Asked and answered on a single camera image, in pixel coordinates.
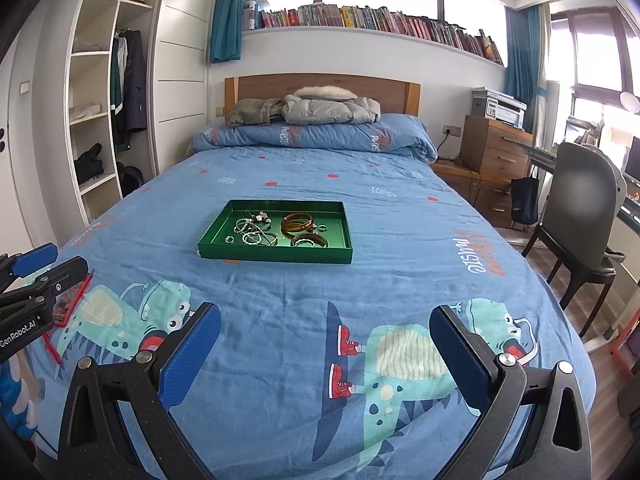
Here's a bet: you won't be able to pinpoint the green jewelry tray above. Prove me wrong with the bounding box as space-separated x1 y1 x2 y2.
198 200 352 264

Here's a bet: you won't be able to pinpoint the dark hanging jacket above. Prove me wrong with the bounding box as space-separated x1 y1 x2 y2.
122 30 148 138

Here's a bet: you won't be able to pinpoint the teal right curtain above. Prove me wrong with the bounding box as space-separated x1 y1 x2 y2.
506 3 551 133

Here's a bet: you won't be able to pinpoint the folded blue duvet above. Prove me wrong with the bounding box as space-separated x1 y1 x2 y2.
191 114 438 164

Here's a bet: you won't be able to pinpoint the dark brown translucent bangle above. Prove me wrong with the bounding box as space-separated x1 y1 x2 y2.
291 232 329 248

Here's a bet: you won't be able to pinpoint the white door with handle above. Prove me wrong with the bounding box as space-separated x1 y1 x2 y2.
0 44 32 256

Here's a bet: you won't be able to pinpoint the dark wooden chair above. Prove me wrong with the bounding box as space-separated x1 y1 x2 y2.
522 142 627 335

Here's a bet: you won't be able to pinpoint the wooden headboard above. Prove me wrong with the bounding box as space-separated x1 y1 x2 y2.
222 73 421 116

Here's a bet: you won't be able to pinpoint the black clothes on shelf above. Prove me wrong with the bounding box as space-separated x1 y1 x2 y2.
74 143 104 185

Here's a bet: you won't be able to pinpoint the silver wristwatch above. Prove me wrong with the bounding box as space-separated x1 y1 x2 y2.
233 218 262 234

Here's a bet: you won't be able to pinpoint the grey puffer jacket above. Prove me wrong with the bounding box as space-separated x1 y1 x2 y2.
281 96 382 126

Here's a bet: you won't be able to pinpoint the white fur pillow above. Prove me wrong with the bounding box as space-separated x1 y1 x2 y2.
294 86 358 102

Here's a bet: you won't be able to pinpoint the wooden drawer nightstand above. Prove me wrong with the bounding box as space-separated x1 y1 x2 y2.
432 116 533 228

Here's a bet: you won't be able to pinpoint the amber orange bangle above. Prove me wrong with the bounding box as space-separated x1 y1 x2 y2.
280 212 316 237

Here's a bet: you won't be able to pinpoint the red lanyard card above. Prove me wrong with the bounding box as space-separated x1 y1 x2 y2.
42 270 94 365

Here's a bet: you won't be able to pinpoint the olive fleece garment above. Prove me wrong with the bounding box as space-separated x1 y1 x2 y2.
224 99 285 128

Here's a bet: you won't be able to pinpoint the black bag on floor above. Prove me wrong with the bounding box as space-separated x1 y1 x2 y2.
510 177 539 226

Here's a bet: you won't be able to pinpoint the white open wardrobe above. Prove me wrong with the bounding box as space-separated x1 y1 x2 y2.
32 0 214 243

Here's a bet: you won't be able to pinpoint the teal left curtain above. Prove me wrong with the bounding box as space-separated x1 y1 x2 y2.
209 0 245 64

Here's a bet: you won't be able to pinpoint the thin silver bangle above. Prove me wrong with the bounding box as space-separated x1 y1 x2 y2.
242 230 278 247

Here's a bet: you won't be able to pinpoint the row of books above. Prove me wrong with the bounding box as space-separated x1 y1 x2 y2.
243 0 504 66

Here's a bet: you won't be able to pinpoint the teal curtain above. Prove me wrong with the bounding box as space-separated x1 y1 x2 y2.
209 0 245 64
506 3 551 133

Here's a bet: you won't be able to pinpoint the blue dinosaur bed sheet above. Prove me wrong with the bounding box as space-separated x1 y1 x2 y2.
27 146 597 479

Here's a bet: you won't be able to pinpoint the white printer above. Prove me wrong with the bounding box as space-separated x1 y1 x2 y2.
471 87 527 129

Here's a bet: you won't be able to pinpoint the blue white gloved hand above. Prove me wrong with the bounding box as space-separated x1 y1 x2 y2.
0 356 37 441

